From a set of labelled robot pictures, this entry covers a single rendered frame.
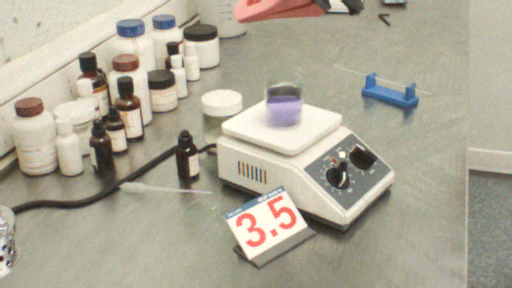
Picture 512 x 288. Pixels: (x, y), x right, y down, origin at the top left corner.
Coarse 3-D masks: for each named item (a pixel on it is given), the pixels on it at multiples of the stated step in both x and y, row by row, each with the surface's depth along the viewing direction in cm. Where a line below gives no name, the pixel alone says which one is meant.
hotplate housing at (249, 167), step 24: (240, 144) 80; (312, 144) 80; (240, 168) 80; (264, 168) 78; (288, 168) 75; (264, 192) 79; (288, 192) 77; (312, 192) 75; (312, 216) 76; (336, 216) 74
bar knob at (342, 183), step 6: (342, 162) 76; (330, 168) 77; (336, 168) 77; (342, 168) 75; (330, 174) 76; (336, 174) 76; (342, 174) 75; (330, 180) 75; (336, 180) 75; (342, 180) 74; (348, 180) 77; (336, 186) 75; (342, 186) 75; (348, 186) 76
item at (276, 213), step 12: (264, 204) 74; (276, 204) 75; (288, 204) 75; (240, 216) 72; (252, 216) 72; (264, 216) 73; (276, 216) 74; (288, 216) 75; (240, 228) 71; (252, 228) 72; (264, 228) 72; (276, 228) 73; (288, 228) 74; (252, 240) 71; (264, 240) 72
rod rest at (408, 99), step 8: (376, 72) 111; (368, 80) 110; (368, 88) 111; (376, 88) 111; (384, 88) 111; (408, 88) 105; (376, 96) 110; (384, 96) 108; (392, 96) 108; (400, 96) 108; (408, 96) 106; (416, 96) 108; (400, 104) 107; (408, 104) 106
